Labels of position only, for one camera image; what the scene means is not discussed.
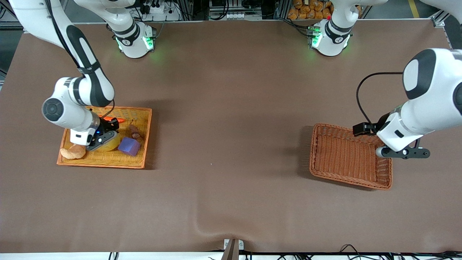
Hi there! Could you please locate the yellow tape roll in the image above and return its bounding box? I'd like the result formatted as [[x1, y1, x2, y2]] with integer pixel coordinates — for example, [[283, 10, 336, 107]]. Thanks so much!
[[95, 134, 121, 152]]

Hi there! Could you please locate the toy croissant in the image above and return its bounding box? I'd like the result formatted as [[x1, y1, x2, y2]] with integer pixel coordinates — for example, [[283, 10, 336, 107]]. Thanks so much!
[[60, 144, 86, 160]]

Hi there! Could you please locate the purple cube block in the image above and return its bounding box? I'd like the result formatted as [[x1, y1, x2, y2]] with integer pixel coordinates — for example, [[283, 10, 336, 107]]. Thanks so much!
[[118, 136, 141, 157]]

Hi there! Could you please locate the yellow wicker tray orange rim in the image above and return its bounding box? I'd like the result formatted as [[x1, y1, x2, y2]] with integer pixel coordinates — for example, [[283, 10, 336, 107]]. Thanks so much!
[[57, 105, 152, 169]]

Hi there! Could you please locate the brown wicker basket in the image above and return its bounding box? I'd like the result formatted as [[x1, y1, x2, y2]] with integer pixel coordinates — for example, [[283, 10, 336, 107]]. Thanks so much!
[[309, 123, 393, 190]]

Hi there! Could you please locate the brown table cover sheet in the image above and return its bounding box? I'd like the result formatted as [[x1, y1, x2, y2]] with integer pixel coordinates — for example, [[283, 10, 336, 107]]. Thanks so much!
[[0, 20, 462, 253]]

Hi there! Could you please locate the white power strip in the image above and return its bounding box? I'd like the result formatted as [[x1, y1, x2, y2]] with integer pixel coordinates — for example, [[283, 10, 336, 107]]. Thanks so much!
[[139, 0, 181, 21]]

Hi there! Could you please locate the bag of orange breads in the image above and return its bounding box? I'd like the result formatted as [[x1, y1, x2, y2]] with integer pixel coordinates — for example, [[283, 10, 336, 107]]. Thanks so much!
[[288, 0, 333, 20]]

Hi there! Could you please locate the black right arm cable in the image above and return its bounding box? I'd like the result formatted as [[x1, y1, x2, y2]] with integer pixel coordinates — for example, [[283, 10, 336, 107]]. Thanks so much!
[[43, 0, 116, 120]]

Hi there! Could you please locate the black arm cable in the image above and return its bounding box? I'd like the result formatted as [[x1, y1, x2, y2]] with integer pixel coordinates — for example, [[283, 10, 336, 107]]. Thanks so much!
[[356, 71, 404, 125], [43, 0, 116, 120]]

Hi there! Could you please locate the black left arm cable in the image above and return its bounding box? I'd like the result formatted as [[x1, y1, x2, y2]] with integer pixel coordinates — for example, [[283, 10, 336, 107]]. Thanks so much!
[[356, 71, 404, 125]]

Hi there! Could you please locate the grey table clamp bracket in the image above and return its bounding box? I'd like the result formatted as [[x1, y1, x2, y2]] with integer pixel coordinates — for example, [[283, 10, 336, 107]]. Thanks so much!
[[223, 238, 244, 260]]

